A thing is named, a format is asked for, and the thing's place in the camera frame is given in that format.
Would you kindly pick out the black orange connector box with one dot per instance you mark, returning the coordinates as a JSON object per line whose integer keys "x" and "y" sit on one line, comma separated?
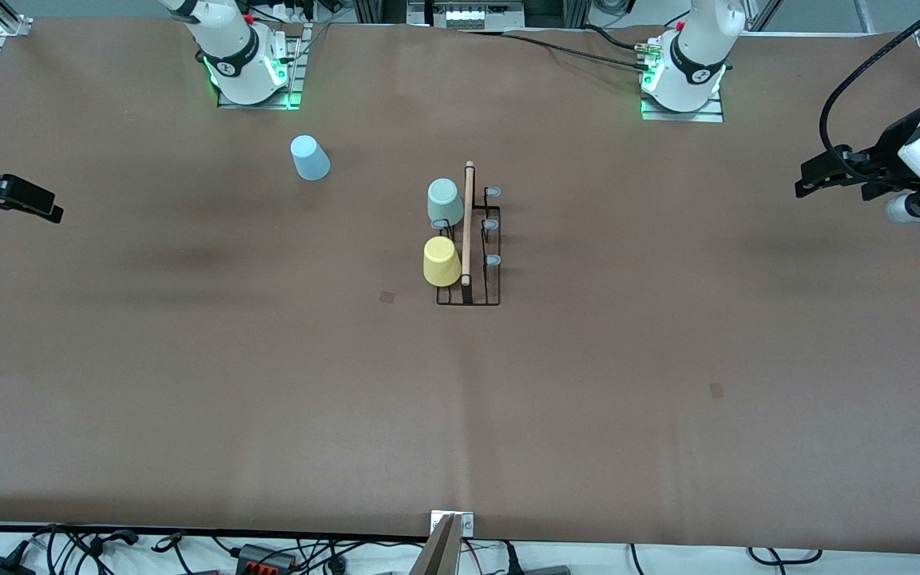
{"x": 264, "y": 557}

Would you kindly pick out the pale green plastic cup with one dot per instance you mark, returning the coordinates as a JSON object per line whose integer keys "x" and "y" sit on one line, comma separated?
{"x": 444, "y": 200}

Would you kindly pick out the grey power strip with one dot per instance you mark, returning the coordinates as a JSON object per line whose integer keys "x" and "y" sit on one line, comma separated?
{"x": 468, "y": 16}

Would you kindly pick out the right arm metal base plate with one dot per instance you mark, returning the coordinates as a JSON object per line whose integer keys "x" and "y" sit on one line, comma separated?
{"x": 294, "y": 80}

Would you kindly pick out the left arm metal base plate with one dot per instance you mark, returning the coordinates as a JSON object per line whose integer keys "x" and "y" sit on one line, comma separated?
{"x": 684, "y": 116}

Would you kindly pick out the white power strip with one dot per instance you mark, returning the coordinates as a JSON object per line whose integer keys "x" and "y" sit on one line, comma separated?
{"x": 292, "y": 11}

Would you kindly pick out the grey aluminium beam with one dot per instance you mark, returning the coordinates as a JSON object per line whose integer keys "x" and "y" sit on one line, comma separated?
{"x": 440, "y": 555}

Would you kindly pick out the black plug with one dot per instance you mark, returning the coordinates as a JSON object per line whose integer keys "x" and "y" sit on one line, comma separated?
{"x": 512, "y": 559}

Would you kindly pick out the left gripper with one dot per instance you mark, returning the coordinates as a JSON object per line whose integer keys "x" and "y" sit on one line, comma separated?
{"x": 885, "y": 158}

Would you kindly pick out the yellow plastic cup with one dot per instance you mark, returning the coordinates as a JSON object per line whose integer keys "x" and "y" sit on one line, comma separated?
{"x": 442, "y": 262}

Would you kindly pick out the black power adapter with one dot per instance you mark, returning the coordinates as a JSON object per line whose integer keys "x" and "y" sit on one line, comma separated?
{"x": 1, "y": 567}

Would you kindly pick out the brown table cover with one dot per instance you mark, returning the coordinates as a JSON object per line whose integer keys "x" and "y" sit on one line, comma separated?
{"x": 508, "y": 415}

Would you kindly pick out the light blue plastic cup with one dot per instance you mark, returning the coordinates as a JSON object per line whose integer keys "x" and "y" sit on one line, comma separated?
{"x": 311, "y": 158}

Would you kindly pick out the silver metal bracket plate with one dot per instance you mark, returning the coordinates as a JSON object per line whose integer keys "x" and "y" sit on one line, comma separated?
{"x": 468, "y": 523}

